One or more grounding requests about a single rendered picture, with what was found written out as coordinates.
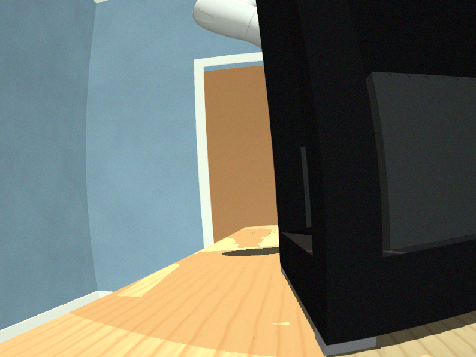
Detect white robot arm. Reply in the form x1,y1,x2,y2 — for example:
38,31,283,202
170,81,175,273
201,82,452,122
192,0,261,48

